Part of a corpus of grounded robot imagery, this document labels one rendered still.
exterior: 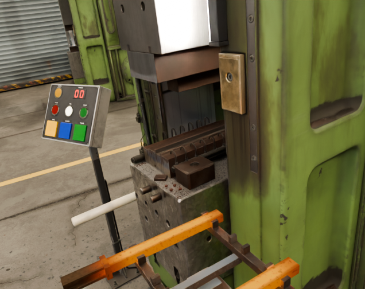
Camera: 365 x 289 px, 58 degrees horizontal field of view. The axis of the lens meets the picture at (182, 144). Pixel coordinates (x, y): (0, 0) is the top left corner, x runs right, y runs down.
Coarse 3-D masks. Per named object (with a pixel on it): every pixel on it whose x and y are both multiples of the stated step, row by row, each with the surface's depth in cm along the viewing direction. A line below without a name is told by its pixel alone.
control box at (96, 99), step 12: (60, 84) 161; (60, 96) 159; (72, 96) 155; (84, 96) 151; (96, 96) 147; (108, 96) 153; (48, 108) 163; (60, 108) 158; (72, 108) 154; (96, 108) 147; (60, 120) 157; (72, 120) 153; (84, 120) 149; (96, 120) 148; (72, 132) 152; (96, 132) 149; (84, 144) 147; (96, 144) 150
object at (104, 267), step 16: (192, 224) 83; (208, 224) 85; (160, 240) 79; (176, 240) 81; (112, 256) 76; (128, 256) 75; (80, 272) 72; (96, 272) 72; (112, 272) 74; (64, 288) 70; (80, 288) 71
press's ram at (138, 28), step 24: (120, 0) 110; (144, 0) 97; (168, 0) 95; (192, 0) 99; (120, 24) 116; (144, 24) 101; (168, 24) 97; (192, 24) 102; (144, 48) 106; (168, 48) 99
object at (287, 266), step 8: (280, 264) 68; (288, 264) 68; (296, 264) 68; (264, 272) 67; (272, 272) 66; (280, 272) 66; (288, 272) 66; (296, 272) 68; (256, 280) 65; (264, 280) 65; (272, 280) 64; (280, 280) 66; (240, 288) 64; (248, 288) 63; (256, 288) 63; (264, 288) 63; (272, 288) 65
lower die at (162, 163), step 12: (192, 132) 139; (216, 132) 134; (156, 144) 134; (168, 144) 128; (192, 144) 127; (216, 144) 129; (156, 156) 125; (168, 156) 120; (180, 156) 120; (192, 156) 123; (216, 156) 130; (156, 168) 129; (168, 168) 119
